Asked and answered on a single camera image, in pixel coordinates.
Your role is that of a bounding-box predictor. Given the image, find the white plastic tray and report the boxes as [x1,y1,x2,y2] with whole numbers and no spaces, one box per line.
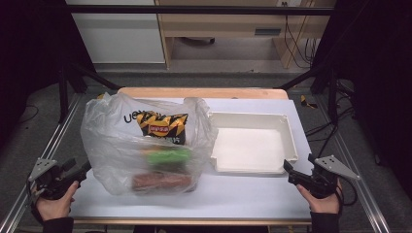
[208,111,299,176]

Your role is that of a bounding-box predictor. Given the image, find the wooden table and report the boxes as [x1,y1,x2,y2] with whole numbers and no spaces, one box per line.
[69,86,313,226]

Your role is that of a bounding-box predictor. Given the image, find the black yellow chips bag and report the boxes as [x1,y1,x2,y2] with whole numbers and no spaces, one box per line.
[135,111,189,146]

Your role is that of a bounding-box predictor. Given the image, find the aluminium rail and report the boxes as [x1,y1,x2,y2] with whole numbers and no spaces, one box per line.
[0,93,84,233]
[315,95,392,233]

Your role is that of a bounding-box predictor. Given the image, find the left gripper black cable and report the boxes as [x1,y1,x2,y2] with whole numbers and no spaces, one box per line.
[26,180,45,225]

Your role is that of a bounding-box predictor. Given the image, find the black metal stand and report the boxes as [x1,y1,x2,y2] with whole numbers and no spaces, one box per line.
[278,64,340,124]
[57,62,122,123]

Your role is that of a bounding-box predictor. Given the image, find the light wooden desk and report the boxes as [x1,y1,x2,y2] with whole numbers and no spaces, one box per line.
[154,0,336,70]

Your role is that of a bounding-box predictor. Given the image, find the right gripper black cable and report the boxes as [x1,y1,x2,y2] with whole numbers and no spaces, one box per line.
[334,177,360,207]

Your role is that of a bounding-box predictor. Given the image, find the black floor cables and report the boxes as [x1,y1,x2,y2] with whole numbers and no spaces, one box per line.
[304,81,358,159]

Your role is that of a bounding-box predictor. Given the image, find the person's left hand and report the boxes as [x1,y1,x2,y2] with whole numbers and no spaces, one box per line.
[35,182,80,222]

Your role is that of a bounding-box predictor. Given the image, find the reddish brown box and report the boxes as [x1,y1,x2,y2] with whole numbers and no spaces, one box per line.
[130,172,193,193]

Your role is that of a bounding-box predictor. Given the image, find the white cabinet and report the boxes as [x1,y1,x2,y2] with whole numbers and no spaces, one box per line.
[65,0,166,65]

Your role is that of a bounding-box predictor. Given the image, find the green snack packet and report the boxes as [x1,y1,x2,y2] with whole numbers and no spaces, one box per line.
[145,148,192,170]

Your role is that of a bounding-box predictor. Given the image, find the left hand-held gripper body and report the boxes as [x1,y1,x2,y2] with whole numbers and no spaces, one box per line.
[27,157,81,201]

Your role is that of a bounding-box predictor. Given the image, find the black curtain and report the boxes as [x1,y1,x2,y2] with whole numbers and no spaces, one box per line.
[0,0,95,149]
[310,0,412,197]

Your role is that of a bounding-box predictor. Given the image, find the clear plastic bag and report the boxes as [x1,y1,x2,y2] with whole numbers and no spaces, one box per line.
[80,91,219,197]

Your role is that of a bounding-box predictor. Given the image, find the white table board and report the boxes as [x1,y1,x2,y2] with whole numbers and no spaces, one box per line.
[69,96,313,221]

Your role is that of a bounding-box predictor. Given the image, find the black frame bar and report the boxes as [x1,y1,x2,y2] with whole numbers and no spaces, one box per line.
[61,4,336,17]

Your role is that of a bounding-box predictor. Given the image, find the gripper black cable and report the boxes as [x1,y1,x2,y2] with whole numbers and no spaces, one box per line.
[26,180,45,225]
[334,177,360,207]

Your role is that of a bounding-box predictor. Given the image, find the black desk cables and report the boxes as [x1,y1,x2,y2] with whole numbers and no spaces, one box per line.
[282,1,321,70]

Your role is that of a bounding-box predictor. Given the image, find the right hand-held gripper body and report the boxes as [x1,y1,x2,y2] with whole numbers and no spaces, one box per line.
[301,154,361,199]

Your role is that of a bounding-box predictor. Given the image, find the person's right hand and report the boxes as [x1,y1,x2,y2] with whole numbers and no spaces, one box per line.
[295,183,343,215]

